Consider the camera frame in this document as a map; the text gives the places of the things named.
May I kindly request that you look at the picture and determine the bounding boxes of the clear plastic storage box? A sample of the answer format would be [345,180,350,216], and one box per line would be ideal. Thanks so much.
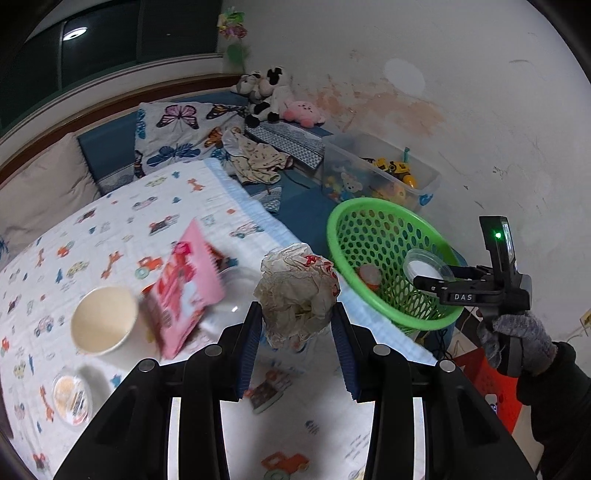
[322,129,441,215]

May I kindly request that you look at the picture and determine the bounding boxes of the pink plush toy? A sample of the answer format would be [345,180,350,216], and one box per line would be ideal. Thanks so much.
[281,98,326,127]

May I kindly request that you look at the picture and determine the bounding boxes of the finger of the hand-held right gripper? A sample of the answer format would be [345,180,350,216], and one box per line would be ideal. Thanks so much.
[413,275,451,296]
[448,264,488,281]

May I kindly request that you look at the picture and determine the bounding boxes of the yellow toy vehicle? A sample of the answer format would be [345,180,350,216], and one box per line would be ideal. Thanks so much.
[362,156,419,188]

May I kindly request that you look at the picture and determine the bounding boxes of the small clear pudding cup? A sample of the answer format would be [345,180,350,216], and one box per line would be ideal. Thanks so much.
[51,374,93,426]

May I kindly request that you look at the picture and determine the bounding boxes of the blue sofa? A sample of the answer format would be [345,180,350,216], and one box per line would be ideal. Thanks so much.
[76,88,333,232]

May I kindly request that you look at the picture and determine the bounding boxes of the colourful pinwheel toy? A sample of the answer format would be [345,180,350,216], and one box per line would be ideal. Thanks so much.
[217,7,252,65]

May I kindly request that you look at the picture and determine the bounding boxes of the white bear toy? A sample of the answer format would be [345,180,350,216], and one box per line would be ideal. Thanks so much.
[339,171,365,195]

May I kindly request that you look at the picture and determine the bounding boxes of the printed white blanket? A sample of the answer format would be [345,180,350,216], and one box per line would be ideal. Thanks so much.
[0,159,437,480]

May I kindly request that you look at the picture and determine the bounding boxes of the large butterfly print pillow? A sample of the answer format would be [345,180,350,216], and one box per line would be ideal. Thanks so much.
[134,100,247,178]

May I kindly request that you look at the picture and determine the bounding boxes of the white paper cup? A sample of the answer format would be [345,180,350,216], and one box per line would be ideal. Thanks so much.
[71,286,140,355]

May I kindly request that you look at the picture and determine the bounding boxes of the clear plastic wrapper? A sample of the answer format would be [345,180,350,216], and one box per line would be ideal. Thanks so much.
[203,268,262,344]

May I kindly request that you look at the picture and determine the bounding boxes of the beige pillow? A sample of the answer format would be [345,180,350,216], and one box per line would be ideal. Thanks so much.
[0,133,100,245]

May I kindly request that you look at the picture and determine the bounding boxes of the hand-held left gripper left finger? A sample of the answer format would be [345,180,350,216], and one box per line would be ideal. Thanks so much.
[53,301,264,480]

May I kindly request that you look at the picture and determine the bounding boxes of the clear round plastic lid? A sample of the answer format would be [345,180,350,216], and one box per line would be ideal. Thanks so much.
[403,248,454,282]

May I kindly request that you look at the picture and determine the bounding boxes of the dark window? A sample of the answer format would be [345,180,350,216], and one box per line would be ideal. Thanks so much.
[0,0,222,134]

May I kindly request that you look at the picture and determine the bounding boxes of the person's right forearm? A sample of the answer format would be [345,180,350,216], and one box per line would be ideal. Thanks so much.
[516,342,591,480]

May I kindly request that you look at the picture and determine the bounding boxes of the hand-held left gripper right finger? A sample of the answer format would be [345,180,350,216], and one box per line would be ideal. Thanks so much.
[330,305,539,480]

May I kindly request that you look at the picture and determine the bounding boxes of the white paper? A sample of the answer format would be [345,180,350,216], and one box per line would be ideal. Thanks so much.
[254,242,341,352]

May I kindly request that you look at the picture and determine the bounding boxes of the pink snack packet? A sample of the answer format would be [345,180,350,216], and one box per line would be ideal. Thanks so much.
[141,218,225,360]

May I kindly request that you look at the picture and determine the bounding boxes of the printed beige cloth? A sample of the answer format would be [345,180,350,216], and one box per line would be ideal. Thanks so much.
[222,129,293,185]

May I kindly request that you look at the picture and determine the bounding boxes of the black white patterned box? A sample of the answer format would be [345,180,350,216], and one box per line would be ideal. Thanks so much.
[245,124,326,171]

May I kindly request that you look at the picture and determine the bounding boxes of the green plastic basket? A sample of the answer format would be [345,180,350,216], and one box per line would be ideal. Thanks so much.
[326,198,465,330]

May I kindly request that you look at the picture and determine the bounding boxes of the person's right hand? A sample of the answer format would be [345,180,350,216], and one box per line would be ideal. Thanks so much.
[478,311,557,376]

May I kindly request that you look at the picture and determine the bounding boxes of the black white cow plush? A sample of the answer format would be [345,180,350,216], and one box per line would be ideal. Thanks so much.
[236,67,294,129]

